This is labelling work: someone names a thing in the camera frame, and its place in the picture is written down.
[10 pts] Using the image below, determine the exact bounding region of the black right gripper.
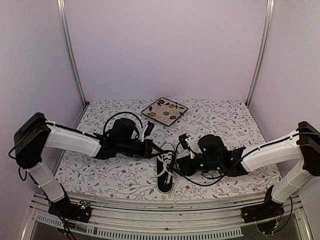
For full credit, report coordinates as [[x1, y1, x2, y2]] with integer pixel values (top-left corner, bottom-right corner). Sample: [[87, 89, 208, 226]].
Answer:
[[168, 154, 222, 177]]

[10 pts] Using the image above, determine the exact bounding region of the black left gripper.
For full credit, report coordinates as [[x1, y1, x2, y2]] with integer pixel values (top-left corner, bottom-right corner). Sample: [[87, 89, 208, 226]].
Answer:
[[117, 138, 164, 159]]

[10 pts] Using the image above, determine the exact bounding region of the white shoelace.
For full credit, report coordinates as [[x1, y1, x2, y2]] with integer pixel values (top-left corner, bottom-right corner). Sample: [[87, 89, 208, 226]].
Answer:
[[155, 150, 178, 207]]

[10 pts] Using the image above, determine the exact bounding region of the black canvas sneaker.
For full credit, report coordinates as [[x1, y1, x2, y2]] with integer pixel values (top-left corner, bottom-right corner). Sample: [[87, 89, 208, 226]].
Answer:
[[156, 151, 174, 194]]

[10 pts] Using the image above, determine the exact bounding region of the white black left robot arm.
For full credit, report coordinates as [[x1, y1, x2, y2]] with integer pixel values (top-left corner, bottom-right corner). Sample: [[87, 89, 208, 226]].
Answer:
[[8, 112, 166, 217]]

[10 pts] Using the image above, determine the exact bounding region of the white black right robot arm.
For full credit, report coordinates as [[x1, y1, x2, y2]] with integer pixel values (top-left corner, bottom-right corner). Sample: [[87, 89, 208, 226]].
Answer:
[[168, 121, 320, 218]]

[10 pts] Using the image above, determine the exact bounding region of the square floral ceramic plate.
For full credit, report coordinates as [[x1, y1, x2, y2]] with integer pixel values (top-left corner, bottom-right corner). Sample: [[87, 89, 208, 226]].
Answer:
[[141, 97, 188, 127]]

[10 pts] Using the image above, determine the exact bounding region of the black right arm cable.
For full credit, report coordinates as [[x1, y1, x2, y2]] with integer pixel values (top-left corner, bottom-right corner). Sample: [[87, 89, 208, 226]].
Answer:
[[159, 142, 226, 187]]

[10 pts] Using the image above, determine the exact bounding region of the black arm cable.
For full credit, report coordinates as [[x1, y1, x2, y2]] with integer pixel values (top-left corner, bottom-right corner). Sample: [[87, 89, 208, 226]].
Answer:
[[159, 142, 226, 187], [103, 111, 145, 141]]

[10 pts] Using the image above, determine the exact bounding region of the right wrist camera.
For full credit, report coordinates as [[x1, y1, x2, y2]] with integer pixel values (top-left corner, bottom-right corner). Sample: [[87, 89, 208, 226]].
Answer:
[[178, 133, 196, 159]]

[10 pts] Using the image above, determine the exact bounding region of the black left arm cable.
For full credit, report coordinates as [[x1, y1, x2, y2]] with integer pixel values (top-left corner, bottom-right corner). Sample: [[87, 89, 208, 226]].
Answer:
[[103, 111, 145, 141]]

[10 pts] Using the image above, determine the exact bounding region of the aluminium front frame rail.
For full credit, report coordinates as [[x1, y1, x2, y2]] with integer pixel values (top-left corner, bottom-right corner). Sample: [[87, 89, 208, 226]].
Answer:
[[23, 192, 311, 240]]

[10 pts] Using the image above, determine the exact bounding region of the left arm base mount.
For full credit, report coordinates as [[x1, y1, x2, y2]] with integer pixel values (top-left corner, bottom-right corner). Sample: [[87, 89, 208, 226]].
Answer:
[[48, 198, 92, 223]]

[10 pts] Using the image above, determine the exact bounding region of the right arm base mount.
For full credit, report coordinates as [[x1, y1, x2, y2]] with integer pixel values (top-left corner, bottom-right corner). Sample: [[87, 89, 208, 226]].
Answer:
[[240, 201, 285, 223]]

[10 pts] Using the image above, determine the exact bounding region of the right aluminium corner post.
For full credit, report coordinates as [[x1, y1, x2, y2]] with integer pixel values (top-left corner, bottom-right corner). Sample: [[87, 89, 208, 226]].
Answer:
[[245, 0, 275, 109]]

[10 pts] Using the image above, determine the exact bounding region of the aluminium corner post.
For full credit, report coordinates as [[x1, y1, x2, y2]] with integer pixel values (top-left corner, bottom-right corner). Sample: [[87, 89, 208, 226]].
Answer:
[[245, 0, 275, 109], [56, 0, 87, 106]]

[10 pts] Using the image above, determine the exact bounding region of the left aluminium corner post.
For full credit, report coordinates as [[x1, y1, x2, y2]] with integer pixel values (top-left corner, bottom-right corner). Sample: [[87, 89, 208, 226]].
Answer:
[[56, 0, 87, 106]]

